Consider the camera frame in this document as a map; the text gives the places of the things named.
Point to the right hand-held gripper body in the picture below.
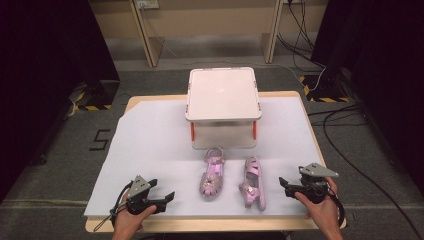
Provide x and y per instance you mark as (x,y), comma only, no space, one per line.
(315,186)

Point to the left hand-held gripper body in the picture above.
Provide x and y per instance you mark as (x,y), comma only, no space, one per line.
(138,187)

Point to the pink child's sandal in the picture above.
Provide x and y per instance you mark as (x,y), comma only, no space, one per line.
(255,195)
(210,185)

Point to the white two-tier shoe rack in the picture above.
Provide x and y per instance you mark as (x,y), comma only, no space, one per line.
(222,95)

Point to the person's right hand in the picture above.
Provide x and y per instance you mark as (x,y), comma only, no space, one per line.
(325,213)

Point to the person's left hand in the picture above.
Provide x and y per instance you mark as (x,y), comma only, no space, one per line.
(128,221)

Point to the white foam sheet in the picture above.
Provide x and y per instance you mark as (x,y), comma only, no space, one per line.
(160,150)

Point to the light wooden table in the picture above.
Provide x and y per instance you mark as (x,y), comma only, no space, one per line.
(200,225)

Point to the striped black stand base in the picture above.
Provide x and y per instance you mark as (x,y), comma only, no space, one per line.
(325,88)
(96,95)

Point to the black curtain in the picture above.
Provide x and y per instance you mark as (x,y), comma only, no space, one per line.
(46,66)
(383,66)

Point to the beige wooden desk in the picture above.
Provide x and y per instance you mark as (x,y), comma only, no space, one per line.
(213,20)

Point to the white wall socket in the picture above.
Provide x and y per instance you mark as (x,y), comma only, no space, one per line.
(147,4)

